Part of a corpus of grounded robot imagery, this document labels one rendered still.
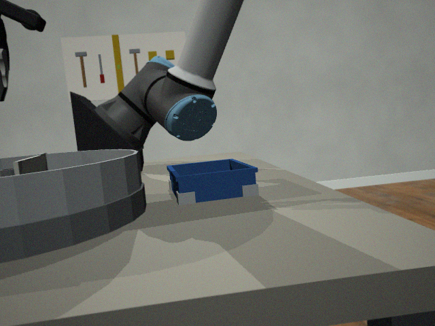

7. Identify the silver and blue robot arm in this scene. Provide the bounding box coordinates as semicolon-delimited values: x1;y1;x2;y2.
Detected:
0;0;244;149

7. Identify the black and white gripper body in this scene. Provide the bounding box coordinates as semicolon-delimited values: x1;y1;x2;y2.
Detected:
0;18;7;47

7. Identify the blue crate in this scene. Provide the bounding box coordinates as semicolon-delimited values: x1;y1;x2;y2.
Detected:
167;159;259;205

